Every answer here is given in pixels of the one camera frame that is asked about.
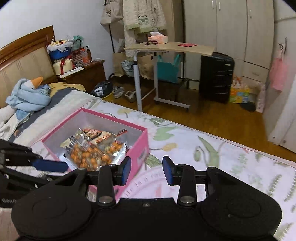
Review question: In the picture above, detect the black suitcase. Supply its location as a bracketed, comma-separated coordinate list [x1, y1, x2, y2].
[199, 52, 235, 103]

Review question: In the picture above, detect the pink tissue box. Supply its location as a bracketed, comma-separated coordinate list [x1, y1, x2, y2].
[148, 32, 168, 44]

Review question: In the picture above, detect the pink hanging bag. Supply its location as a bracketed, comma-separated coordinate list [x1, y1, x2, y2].
[269, 37, 287, 91]

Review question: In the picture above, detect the instant noodle packet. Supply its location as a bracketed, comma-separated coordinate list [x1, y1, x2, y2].
[82, 128, 114, 145]

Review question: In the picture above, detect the wooden overbed table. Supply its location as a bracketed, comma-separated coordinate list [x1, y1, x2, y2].
[125, 42, 215, 112]

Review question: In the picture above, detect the teal tote bag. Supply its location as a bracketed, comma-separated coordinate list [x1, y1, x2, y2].
[157, 54, 181, 83]

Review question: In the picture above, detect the coated peanuts clear bag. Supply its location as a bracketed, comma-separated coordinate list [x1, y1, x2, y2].
[69, 140, 128, 171]

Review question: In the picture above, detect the wooden nightstand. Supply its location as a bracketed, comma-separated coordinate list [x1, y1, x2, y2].
[58, 60, 106, 93]

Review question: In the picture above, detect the pink cardboard box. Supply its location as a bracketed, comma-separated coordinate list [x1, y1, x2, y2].
[41, 107, 149, 202]

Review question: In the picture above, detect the white wardrobe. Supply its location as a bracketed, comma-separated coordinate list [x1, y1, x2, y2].
[183, 0, 274, 83]

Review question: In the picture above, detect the blue flower basket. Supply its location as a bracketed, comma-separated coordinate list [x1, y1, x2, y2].
[47, 40, 73, 60]

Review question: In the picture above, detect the cream red ribbon bag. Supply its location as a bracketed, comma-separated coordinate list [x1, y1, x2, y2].
[53, 58, 74, 75]

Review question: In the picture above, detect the floral bed sheet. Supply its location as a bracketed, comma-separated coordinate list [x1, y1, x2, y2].
[0, 89, 296, 241]

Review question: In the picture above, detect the colourful gift bag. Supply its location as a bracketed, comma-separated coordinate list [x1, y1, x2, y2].
[229, 75, 250, 103]

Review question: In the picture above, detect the white door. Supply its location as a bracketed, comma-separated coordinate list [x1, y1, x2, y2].
[268, 79, 296, 153]

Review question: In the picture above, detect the goose plush toy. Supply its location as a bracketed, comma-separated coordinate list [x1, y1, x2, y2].
[1, 76, 51, 123]

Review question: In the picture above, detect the wooden headboard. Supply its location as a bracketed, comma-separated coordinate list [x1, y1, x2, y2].
[0, 26, 57, 108]

